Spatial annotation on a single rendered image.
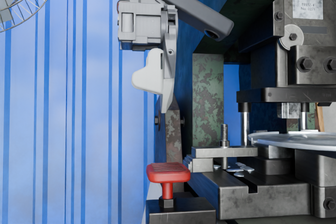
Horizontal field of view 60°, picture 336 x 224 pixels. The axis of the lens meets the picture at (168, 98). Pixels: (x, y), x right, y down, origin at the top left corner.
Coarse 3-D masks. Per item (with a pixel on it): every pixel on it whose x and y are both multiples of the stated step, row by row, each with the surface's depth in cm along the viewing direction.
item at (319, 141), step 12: (264, 132) 70; (276, 132) 72; (288, 132) 72; (300, 132) 72; (312, 132) 72; (324, 132) 71; (276, 144) 50; (288, 144) 48; (300, 144) 47; (312, 144) 51; (324, 144) 51
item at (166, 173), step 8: (152, 168) 42; (160, 168) 41; (168, 168) 41; (176, 168) 41; (184, 168) 42; (152, 176) 39; (160, 176) 39; (168, 176) 39; (176, 176) 39; (184, 176) 40; (168, 184) 42; (168, 192) 42
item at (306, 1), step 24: (288, 0) 62; (312, 0) 63; (288, 24) 61; (312, 24) 63; (264, 48) 67; (288, 48) 61; (312, 48) 60; (264, 72) 67; (288, 72) 61; (312, 72) 60
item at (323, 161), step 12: (300, 156) 57; (312, 156) 53; (324, 156) 52; (300, 168) 57; (312, 168) 53; (324, 168) 52; (312, 180) 53; (324, 180) 52; (312, 192) 53; (324, 192) 52; (312, 204) 53; (324, 204) 52; (324, 216) 52
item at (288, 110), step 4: (280, 104) 69; (284, 104) 69; (288, 104) 68; (292, 104) 68; (296, 104) 68; (280, 108) 69; (284, 108) 69; (288, 108) 68; (292, 108) 68; (296, 108) 68; (280, 112) 69; (284, 112) 69; (288, 112) 68; (292, 112) 68; (296, 112) 68; (280, 116) 69; (284, 116) 69; (288, 116) 68; (292, 116) 68; (296, 116) 68
